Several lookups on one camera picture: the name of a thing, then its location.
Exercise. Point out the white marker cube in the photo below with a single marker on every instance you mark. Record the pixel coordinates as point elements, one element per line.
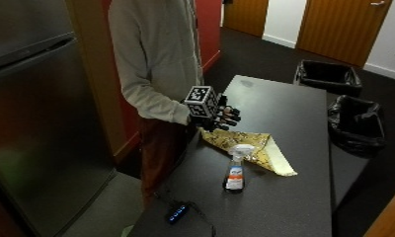
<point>202,100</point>

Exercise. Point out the yellow patterned cloth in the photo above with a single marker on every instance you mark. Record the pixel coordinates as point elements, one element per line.
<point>250,148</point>

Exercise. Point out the clear spray bottle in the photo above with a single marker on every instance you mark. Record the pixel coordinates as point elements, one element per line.
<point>237,171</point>

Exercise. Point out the the person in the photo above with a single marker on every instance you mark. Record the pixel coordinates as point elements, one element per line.
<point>155,65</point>

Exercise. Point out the black lined waste bin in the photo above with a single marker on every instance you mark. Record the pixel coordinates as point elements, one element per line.
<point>329,76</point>
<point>357,125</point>

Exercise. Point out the wooden door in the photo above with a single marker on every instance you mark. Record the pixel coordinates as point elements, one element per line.
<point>343,29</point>
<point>246,15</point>

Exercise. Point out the black hub with blue lights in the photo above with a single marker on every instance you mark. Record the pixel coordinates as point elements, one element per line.
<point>178,213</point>

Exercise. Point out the stainless steel refrigerator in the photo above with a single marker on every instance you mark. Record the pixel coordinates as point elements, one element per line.
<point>39,118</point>

